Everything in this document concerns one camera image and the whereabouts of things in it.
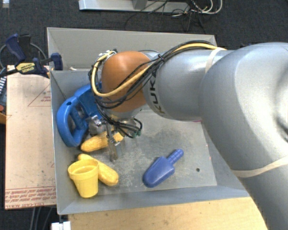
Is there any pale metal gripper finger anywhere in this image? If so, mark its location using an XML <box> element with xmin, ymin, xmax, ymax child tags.
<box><xmin>114</xmin><ymin>138</ymin><xmax>124</xmax><ymax>158</ymax></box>
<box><xmin>108</xmin><ymin>141</ymin><xmax>116</xmax><ymax>164</ymax></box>

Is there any yellow toy corn cob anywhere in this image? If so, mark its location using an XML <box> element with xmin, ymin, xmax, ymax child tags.
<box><xmin>77</xmin><ymin>153</ymin><xmax>120</xmax><ymax>187</ymax></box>
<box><xmin>80</xmin><ymin>130</ymin><xmax>124</xmax><ymax>153</ymax></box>

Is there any yellow plastic cup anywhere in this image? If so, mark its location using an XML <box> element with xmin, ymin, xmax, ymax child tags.
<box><xmin>67</xmin><ymin>158</ymin><xmax>100</xmax><ymax>199</ymax></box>

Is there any blue plastic scoop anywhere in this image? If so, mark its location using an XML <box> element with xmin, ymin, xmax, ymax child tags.
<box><xmin>142</xmin><ymin>148</ymin><xmax>185</xmax><ymax>189</ymax></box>

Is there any grey metal bin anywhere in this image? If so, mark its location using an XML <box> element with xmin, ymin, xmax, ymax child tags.
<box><xmin>47</xmin><ymin>27</ymin><xmax>250</xmax><ymax>216</ymax></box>

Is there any brown cardboard board red print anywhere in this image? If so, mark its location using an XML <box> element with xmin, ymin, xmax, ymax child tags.
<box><xmin>4</xmin><ymin>65</ymin><xmax>57</xmax><ymax>210</ymax></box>

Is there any blue plastic toy with handle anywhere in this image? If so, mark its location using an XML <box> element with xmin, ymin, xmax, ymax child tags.
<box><xmin>56</xmin><ymin>81</ymin><xmax>105</xmax><ymax>148</ymax></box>

